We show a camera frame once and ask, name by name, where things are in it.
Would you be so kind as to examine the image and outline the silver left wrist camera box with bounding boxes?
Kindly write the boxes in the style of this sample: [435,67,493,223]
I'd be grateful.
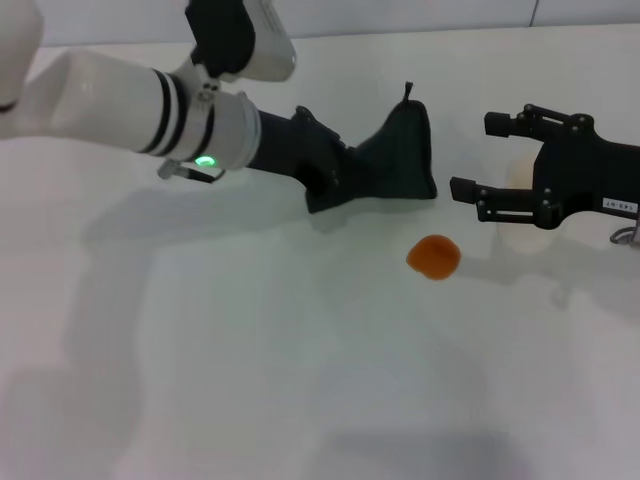
[184,0,299,84]

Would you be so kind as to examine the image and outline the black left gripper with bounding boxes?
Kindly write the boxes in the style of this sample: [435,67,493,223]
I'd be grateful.
[246,104,357,197]

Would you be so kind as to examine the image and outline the dark blue rag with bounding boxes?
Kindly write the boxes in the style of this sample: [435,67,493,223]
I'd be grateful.
[304,81,439,215]

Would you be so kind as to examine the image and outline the white paper cup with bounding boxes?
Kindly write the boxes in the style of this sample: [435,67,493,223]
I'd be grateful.
[494,152,557,257]

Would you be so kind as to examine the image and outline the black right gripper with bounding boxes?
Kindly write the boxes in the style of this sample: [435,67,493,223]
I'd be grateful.
[449,102,640,231]

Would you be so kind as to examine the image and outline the orange round fruit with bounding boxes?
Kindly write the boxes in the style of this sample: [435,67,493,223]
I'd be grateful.
[405,234,462,282]

